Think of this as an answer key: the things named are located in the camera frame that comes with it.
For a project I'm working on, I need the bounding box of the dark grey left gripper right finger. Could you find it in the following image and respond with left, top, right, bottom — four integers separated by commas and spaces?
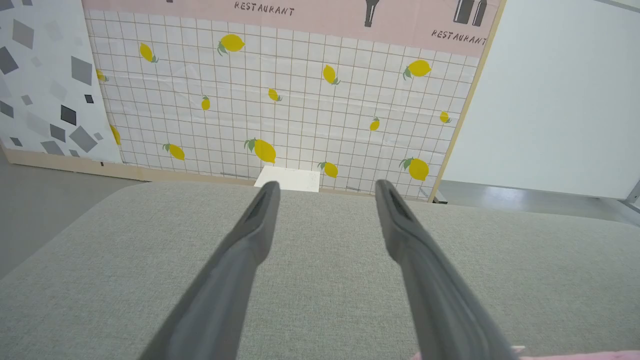
375, 179, 519, 360

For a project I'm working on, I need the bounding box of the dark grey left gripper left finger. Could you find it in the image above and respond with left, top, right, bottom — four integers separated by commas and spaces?
139, 180, 281, 360

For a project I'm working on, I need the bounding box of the pink garment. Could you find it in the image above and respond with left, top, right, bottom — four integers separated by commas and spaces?
410, 349, 640, 360

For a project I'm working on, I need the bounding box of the white box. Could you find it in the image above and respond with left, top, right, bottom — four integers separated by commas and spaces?
253, 165, 321, 194

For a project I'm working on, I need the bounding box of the lemon print grid panel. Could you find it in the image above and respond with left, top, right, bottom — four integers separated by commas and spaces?
81, 0, 508, 204

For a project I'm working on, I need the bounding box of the grey metal stand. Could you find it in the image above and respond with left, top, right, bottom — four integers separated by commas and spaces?
624, 179, 640, 213

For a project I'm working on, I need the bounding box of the grey terrazzo print panel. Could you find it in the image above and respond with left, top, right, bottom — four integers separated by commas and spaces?
0, 0, 124, 166

